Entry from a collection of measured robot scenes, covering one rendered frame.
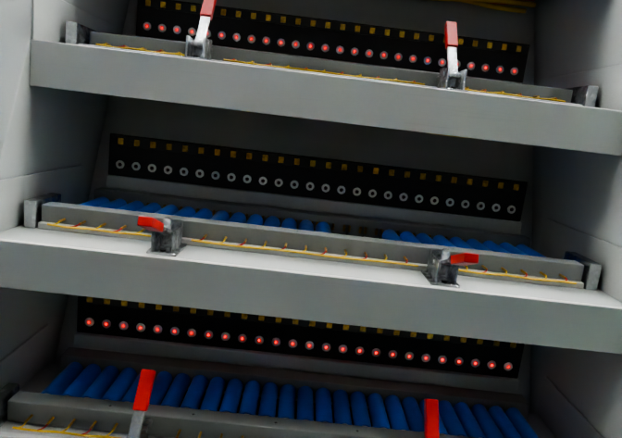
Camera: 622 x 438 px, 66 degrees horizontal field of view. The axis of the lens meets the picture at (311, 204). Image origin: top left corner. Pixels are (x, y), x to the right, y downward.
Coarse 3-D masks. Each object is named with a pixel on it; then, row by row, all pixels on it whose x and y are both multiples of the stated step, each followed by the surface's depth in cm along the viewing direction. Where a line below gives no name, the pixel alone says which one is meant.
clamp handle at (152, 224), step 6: (138, 222) 38; (144, 222) 38; (150, 222) 38; (156, 222) 40; (168, 222) 45; (144, 228) 40; (150, 228) 39; (156, 228) 40; (162, 228) 42; (168, 228) 45
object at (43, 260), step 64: (0, 192) 45; (64, 192) 57; (192, 192) 62; (256, 192) 62; (0, 256) 43; (64, 256) 43; (128, 256) 43; (192, 256) 45; (256, 256) 48; (576, 256) 52; (320, 320) 45; (384, 320) 45; (448, 320) 45; (512, 320) 45; (576, 320) 45
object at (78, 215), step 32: (96, 224) 49; (128, 224) 49; (192, 224) 49; (224, 224) 49; (320, 256) 48; (352, 256) 49; (384, 256) 49; (416, 256) 49; (480, 256) 50; (512, 256) 50
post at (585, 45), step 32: (544, 0) 70; (576, 0) 62; (608, 0) 55; (544, 32) 69; (576, 32) 61; (608, 32) 54; (544, 64) 68; (576, 64) 60; (608, 64) 53; (544, 160) 65; (576, 160) 58; (608, 160) 52; (544, 192) 64; (576, 192) 57; (608, 192) 51; (576, 224) 56; (608, 224) 50; (544, 352) 60; (576, 352) 53; (576, 384) 53; (608, 384) 48; (608, 416) 47
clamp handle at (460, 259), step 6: (444, 252) 46; (450, 252) 46; (444, 258) 46; (450, 258) 43; (456, 258) 41; (462, 258) 40; (468, 258) 39; (474, 258) 39; (444, 264) 45; (450, 264) 45; (456, 264) 42; (462, 264) 41; (468, 264) 40
